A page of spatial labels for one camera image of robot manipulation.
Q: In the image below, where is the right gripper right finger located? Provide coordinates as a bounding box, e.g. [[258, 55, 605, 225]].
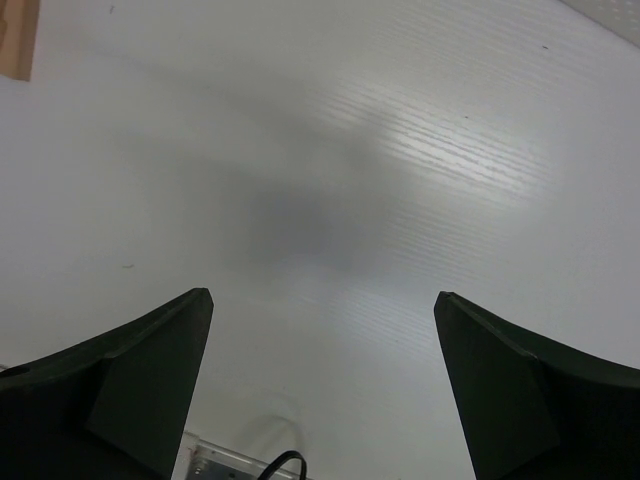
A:
[[434, 292, 639, 479]]

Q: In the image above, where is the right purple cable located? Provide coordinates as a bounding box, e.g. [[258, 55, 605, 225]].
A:
[[260, 449, 308, 480]]

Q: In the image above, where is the white perforated box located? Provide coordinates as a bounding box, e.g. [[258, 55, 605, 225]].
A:
[[562, 0, 640, 47]]

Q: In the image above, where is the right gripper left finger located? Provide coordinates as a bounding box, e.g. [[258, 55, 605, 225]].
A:
[[1, 288, 214, 479]]

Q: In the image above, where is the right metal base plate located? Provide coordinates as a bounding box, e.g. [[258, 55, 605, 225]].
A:
[[182, 432, 311, 480]]

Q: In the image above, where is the long light wood block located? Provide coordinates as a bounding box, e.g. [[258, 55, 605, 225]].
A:
[[1, 0, 41, 82]]

